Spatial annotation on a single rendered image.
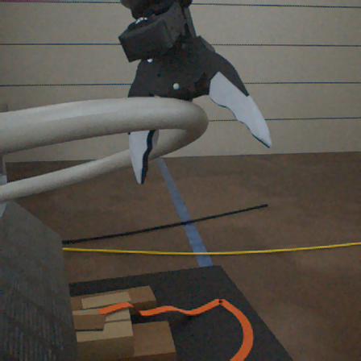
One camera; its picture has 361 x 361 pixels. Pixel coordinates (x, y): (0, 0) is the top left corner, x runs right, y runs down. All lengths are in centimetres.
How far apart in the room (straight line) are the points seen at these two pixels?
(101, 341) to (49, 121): 166
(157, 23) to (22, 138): 15
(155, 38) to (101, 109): 8
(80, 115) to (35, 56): 562
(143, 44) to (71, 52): 552
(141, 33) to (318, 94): 618
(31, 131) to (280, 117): 608
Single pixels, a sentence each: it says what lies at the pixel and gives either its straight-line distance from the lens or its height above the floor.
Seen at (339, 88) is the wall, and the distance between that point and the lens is 667.
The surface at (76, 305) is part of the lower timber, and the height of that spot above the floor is 9.
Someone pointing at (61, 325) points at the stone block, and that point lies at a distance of 124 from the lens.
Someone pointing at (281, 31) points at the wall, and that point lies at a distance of 630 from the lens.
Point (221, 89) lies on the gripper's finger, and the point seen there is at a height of 129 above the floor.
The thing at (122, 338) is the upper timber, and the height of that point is 19.
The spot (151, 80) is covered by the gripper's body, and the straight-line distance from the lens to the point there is 48.
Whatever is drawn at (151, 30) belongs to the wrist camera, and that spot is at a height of 135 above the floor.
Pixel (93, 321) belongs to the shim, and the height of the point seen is 21.
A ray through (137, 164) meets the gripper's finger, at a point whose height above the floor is 121.
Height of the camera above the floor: 132
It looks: 16 degrees down
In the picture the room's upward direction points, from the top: straight up
